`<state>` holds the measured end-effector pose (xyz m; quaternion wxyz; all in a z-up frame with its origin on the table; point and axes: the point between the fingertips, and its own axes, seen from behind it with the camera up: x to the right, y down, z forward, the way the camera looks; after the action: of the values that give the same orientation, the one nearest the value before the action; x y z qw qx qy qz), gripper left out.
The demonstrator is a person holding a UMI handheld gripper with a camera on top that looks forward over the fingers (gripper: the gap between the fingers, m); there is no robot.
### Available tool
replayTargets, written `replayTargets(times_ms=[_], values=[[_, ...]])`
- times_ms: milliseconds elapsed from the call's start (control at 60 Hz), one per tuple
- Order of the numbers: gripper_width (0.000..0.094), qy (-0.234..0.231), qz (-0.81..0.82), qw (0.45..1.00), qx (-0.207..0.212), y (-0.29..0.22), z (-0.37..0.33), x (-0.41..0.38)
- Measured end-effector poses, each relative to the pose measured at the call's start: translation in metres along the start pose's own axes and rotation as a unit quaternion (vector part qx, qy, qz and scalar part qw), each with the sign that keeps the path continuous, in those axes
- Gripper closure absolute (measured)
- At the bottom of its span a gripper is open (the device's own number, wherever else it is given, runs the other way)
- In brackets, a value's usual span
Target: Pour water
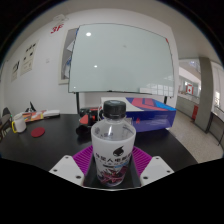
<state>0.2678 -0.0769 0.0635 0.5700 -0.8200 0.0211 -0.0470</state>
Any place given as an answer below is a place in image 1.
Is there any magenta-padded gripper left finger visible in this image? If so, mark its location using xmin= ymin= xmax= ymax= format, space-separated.
xmin=49 ymin=144 xmax=94 ymax=188

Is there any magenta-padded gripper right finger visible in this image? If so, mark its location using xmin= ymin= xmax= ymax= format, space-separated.
xmin=131 ymin=145 xmax=175 ymax=188

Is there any clear plastic drink bottle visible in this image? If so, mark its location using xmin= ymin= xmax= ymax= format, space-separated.
xmin=90 ymin=99 xmax=137 ymax=188

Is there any flat round red coaster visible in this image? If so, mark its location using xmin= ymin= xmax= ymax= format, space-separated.
xmin=30 ymin=126 xmax=46 ymax=138

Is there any black and red power tool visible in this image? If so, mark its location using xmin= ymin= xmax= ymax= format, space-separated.
xmin=75 ymin=106 xmax=104 ymax=136

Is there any blue and white cardboard box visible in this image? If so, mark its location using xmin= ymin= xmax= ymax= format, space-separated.
xmin=100 ymin=96 xmax=178 ymax=133

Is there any flat white object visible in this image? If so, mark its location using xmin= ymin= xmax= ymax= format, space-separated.
xmin=42 ymin=109 xmax=62 ymax=118

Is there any red fire extinguisher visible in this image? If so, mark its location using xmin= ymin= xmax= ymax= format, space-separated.
xmin=191 ymin=104 xmax=200 ymax=121

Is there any round wooden side table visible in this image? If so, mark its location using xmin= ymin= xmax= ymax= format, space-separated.
xmin=0 ymin=116 xmax=13 ymax=144

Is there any dark padded chair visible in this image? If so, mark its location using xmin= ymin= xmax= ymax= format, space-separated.
xmin=1 ymin=106 xmax=11 ymax=118

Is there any grey framed pin board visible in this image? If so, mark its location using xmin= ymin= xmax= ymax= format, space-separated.
xmin=58 ymin=27 xmax=79 ymax=85

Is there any whiteboard on stand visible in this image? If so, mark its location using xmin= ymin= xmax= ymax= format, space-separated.
xmin=67 ymin=23 xmax=176 ymax=114

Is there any white mug with yellow handle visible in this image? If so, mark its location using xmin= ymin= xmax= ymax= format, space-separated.
xmin=11 ymin=113 xmax=28 ymax=134

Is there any small white wall poster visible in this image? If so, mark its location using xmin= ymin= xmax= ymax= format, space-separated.
xmin=10 ymin=59 xmax=21 ymax=83

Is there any large white wall poster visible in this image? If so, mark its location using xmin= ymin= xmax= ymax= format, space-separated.
xmin=20 ymin=40 xmax=39 ymax=77

